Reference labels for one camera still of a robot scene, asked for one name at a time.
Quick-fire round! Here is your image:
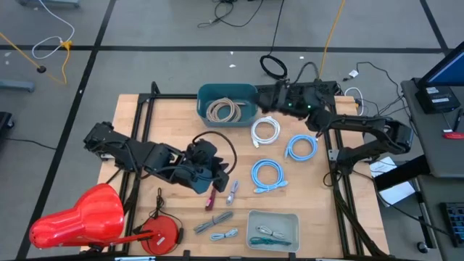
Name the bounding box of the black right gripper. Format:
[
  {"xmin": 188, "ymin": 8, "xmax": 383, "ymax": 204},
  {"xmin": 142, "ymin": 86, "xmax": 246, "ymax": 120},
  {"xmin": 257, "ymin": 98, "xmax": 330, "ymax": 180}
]
[{"xmin": 256, "ymin": 83, "xmax": 327, "ymax": 119}]

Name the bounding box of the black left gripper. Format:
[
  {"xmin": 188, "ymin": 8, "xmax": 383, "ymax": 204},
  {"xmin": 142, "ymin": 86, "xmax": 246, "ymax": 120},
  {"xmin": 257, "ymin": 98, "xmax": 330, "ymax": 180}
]
[{"xmin": 181, "ymin": 159, "xmax": 231, "ymax": 195}]

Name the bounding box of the lavender grey short cable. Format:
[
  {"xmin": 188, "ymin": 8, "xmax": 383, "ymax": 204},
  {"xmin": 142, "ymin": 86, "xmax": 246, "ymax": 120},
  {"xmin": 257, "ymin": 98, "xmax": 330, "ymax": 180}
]
[{"xmin": 225, "ymin": 179, "xmax": 241, "ymax": 207}]

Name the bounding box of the magenta short braided cable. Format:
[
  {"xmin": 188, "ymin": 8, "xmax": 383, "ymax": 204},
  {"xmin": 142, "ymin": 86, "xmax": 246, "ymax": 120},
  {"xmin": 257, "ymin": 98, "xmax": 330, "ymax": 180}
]
[{"xmin": 204, "ymin": 187, "xmax": 218, "ymax": 212}]

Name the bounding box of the black white zigzag braided cable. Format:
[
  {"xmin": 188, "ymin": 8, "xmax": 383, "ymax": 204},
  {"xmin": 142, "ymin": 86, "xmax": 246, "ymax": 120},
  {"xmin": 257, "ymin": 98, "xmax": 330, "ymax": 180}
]
[{"xmin": 193, "ymin": 210, "xmax": 235, "ymax": 235}]

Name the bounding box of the light blue cable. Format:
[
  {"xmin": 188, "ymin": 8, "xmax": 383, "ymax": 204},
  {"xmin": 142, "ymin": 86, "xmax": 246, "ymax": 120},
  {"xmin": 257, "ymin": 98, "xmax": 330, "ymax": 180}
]
[
  {"xmin": 250, "ymin": 158, "xmax": 290, "ymax": 194},
  {"xmin": 283, "ymin": 134, "xmax": 319, "ymax": 162}
]

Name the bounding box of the pale blue short braided cable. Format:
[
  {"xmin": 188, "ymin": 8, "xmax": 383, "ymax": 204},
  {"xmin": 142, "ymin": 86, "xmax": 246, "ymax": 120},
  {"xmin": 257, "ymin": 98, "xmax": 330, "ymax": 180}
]
[{"xmin": 210, "ymin": 228, "xmax": 239, "ymax": 242}]

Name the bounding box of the beige cable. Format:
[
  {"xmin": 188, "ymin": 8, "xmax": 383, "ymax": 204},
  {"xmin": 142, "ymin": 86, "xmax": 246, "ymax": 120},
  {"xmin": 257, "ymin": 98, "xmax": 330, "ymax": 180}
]
[{"xmin": 205, "ymin": 96, "xmax": 247, "ymax": 124}]

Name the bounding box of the white grey short cable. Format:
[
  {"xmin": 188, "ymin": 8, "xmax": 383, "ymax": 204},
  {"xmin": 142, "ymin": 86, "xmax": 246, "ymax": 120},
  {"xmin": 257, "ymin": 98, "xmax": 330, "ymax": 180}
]
[{"xmin": 255, "ymin": 225, "xmax": 286, "ymax": 241}]

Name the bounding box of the blue-green white braided cable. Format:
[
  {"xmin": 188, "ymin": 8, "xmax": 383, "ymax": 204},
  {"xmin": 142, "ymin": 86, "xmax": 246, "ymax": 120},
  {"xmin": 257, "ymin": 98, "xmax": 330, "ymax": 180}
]
[{"xmin": 249, "ymin": 236, "xmax": 293, "ymax": 247}]

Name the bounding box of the teal plastic bin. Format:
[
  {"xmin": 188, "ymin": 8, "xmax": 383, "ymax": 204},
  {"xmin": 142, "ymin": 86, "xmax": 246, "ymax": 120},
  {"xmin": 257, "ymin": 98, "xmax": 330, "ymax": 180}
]
[{"xmin": 196, "ymin": 83, "xmax": 260, "ymax": 129}]

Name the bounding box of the black perforated control box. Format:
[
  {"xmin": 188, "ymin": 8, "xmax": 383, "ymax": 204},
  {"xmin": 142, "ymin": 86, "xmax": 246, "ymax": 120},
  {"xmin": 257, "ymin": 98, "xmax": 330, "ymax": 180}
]
[{"xmin": 314, "ymin": 80, "xmax": 340, "ymax": 96}]

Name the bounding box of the red round disc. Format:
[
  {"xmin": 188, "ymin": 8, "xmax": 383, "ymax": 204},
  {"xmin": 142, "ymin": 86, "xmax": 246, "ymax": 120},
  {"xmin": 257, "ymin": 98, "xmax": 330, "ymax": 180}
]
[{"xmin": 132, "ymin": 187, "xmax": 184, "ymax": 244}]

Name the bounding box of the pale grey plastic tray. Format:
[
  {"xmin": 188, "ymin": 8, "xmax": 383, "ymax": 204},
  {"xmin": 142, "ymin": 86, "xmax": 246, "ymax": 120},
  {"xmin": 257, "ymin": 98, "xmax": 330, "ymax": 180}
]
[{"xmin": 246, "ymin": 209, "xmax": 302, "ymax": 254}]

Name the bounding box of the red desk lamp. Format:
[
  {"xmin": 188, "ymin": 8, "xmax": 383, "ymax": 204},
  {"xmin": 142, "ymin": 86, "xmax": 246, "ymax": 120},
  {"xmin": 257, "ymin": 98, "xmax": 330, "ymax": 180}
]
[{"xmin": 28, "ymin": 183, "xmax": 181, "ymax": 257}]

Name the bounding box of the black desk base beam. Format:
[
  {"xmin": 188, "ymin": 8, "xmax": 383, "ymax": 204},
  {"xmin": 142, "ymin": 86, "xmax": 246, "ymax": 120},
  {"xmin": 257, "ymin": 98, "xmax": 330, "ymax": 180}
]
[{"xmin": 373, "ymin": 154, "xmax": 431, "ymax": 192}]

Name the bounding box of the white paper sheet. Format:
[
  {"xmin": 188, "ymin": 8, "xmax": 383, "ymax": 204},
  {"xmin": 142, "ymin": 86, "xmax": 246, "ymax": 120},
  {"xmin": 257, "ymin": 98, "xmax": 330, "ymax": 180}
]
[{"xmin": 368, "ymin": 155, "xmax": 417, "ymax": 208}]

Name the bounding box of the black labelled device box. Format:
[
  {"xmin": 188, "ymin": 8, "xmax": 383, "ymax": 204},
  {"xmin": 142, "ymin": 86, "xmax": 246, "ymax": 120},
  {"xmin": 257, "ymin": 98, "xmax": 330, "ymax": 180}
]
[{"xmin": 414, "ymin": 86, "xmax": 462, "ymax": 115}]

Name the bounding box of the grey side desk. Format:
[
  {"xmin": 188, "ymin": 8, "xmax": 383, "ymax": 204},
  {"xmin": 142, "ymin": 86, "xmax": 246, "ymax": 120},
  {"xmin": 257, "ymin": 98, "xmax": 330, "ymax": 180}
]
[{"xmin": 399, "ymin": 77, "xmax": 464, "ymax": 179}]

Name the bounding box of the monitor with blue screen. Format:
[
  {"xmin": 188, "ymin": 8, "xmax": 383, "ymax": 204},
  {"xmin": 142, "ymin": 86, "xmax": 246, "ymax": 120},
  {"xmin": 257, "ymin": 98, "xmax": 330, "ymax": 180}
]
[{"xmin": 420, "ymin": 41, "xmax": 464, "ymax": 88}]

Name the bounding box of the black floor object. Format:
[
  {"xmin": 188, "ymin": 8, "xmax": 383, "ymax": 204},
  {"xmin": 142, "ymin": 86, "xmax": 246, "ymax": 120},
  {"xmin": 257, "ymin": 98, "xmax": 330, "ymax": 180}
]
[{"xmin": 0, "ymin": 111, "xmax": 15, "ymax": 131}]

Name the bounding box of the black keyboard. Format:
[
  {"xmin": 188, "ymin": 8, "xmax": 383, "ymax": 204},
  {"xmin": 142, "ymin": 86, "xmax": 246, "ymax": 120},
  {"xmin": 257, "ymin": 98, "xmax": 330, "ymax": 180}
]
[{"xmin": 439, "ymin": 202, "xmax": 464, "ymax": 248}]

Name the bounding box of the grey floor bar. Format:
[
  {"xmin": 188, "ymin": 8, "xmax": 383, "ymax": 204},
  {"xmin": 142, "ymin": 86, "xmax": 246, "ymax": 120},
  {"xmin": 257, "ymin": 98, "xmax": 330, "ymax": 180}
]
[{"xmin": 0, "ymin": 78, "xmax": 36, "ymax": 93}]

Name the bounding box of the black coiled hanging cable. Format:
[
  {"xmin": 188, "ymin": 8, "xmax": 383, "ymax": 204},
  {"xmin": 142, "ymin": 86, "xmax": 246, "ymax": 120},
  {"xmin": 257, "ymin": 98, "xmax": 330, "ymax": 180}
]
[{"xmin": 259, "ymin": 0, "xmax": 289, "ymax": 80}]

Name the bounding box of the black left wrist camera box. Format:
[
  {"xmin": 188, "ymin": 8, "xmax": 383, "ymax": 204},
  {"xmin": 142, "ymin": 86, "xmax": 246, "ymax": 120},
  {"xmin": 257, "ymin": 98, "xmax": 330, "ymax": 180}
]
[{"xmin": 190, "ymin": 140, "xmax": 218, "ymax": 163}]

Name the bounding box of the thin black floor cable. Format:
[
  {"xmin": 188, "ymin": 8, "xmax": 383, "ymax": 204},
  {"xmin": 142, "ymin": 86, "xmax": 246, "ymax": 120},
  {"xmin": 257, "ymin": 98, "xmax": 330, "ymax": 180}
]
[{"xmin": 197, "ymin": 0, "xmax": 265, "ymax": 29}]

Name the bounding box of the yellow hanging power cable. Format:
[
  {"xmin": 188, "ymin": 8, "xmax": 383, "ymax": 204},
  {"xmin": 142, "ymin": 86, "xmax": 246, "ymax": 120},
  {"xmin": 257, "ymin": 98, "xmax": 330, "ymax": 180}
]
[{"xmin": 318, "ymin": 0, "xmax": 346, "ymax": 80}]

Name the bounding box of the white looped cable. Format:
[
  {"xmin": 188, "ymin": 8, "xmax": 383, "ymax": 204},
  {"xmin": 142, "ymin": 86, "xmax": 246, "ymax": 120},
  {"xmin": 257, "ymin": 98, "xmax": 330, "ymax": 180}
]
[{"xmin": 343, "ymin": 86, "xmax": 365, "ymax": 117}]

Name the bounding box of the black aluminium table frame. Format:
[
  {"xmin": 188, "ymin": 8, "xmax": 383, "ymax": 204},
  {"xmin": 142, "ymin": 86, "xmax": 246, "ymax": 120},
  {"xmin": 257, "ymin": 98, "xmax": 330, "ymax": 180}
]
[{"xmin": 122, "ymin": 80, "xmax": 391, "ymax": 259}]

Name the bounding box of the yellow floor cable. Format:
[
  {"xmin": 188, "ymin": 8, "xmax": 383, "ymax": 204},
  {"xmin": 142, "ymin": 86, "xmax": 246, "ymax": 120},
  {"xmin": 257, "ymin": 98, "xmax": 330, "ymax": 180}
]
[{"xmin": 0, "ymin": 31, "xmax": 73, "ymax": 85}]

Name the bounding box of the white floor cable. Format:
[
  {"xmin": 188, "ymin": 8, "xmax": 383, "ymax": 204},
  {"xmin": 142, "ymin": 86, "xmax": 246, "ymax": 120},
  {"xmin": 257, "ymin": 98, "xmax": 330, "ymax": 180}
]
[{"xmin": 31, "ymin": 0, "xmax": 76, "ymax": 61}]

